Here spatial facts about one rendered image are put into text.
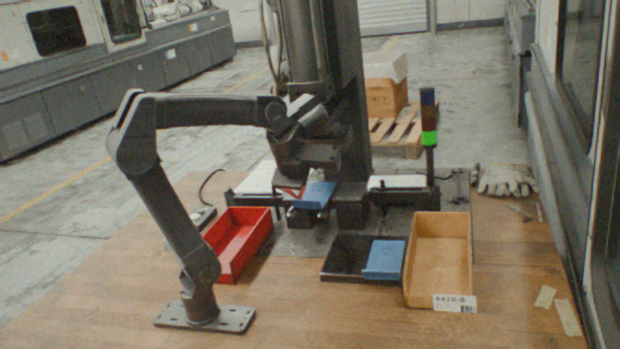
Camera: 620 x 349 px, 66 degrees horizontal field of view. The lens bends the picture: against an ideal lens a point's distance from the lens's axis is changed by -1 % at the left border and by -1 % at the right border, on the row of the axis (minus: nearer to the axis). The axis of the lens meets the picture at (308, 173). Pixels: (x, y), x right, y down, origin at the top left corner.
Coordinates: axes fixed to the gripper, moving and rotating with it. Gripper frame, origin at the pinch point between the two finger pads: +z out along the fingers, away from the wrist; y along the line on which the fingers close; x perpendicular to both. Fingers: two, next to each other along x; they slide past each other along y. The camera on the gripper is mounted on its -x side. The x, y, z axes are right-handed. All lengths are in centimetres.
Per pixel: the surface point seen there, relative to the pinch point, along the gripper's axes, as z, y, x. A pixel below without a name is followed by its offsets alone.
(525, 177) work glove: 25, 27, -52
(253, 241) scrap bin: 9.8, -8.8, 11.3
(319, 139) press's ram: -3.3, 12.3, -2.5
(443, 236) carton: 13.5, -0.3, -31.5
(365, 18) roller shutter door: 520, 783, 150
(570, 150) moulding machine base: 22, 35, -63
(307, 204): 6.2, 0.4, -0.6
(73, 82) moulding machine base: 258, 302, 419
